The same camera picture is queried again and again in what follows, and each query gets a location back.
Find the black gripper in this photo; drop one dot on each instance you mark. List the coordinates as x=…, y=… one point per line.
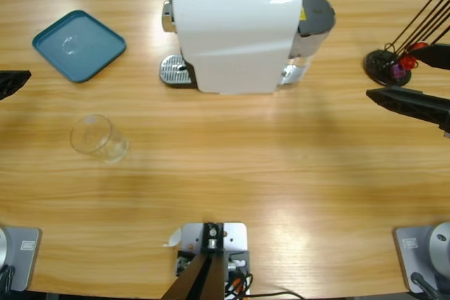
x=445, y=128

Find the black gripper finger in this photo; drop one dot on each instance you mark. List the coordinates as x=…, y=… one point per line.
x=14, y=82

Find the red coffee capsule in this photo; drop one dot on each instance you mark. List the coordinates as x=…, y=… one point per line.
x=418, y=46
x=408, y=63

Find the clear glass cup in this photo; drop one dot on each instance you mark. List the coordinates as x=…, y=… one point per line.
x=98, y=138

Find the white capsule coffee machine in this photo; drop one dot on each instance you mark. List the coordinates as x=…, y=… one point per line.
x=232, y=40

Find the grey arm base with disc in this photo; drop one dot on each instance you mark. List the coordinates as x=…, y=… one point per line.
x=409, y=254
x=24, y=254

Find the purple coffee capsule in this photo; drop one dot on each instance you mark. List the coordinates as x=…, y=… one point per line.
x=398, y=71

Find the black capsule holder with rods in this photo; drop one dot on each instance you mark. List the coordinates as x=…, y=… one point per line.
x=374, y=66

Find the teal square tray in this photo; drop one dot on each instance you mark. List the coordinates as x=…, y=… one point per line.
x=79, y=47

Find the clear water tank dark lid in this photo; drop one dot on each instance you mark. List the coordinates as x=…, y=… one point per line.
x=316, y=12

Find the white paper tag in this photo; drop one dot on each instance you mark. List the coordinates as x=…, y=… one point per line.
x=174, y=238

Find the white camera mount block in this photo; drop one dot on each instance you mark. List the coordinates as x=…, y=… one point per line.
x=235, y=236

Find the dark camera post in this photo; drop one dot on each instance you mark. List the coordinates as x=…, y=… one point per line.
x=197, y=282

